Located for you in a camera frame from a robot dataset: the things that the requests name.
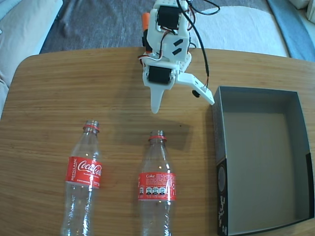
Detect orange and black clamp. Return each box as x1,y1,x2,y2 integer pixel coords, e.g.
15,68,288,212
141,12,151,54

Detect white rug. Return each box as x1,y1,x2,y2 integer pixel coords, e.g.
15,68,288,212
194,6,288,57

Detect clear bottle Coke nutrition label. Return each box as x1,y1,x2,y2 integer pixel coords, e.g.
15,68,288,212
136,130,177,236

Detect clear bottle Coca-Cola logo label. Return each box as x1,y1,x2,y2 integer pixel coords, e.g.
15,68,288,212
60,119,103,236

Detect grey cardboard box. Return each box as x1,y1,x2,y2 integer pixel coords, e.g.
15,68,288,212
211,85,315,236

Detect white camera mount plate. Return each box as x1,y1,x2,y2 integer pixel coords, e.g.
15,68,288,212
178,72,215,106

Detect white cushion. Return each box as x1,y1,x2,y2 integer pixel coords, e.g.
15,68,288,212
0,0,63,88

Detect black cable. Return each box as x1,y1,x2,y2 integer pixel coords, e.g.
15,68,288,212
183,0,221,89

